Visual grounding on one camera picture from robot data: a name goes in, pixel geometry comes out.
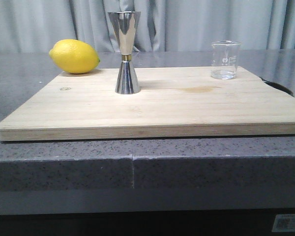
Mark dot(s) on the clear glass beaker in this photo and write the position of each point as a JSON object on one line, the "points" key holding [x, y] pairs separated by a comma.
{"points": [[224, 59]]}

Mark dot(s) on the yellow lemon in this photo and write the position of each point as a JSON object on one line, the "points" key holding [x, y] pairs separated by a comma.
{"points": [[74, 56]]}

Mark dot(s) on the steel double jigger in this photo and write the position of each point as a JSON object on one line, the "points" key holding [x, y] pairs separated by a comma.
{"points": [[125, 25]]}

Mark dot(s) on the wooden cutting board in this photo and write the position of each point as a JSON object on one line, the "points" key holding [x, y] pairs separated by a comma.
{"points": [[172, 102]]}

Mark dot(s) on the grey curtain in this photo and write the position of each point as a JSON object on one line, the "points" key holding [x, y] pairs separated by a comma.
{"points": [[34, 26]]}

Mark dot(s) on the white QR label sticker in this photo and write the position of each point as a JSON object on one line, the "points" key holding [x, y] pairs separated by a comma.
{"points": [[284, 223]]}

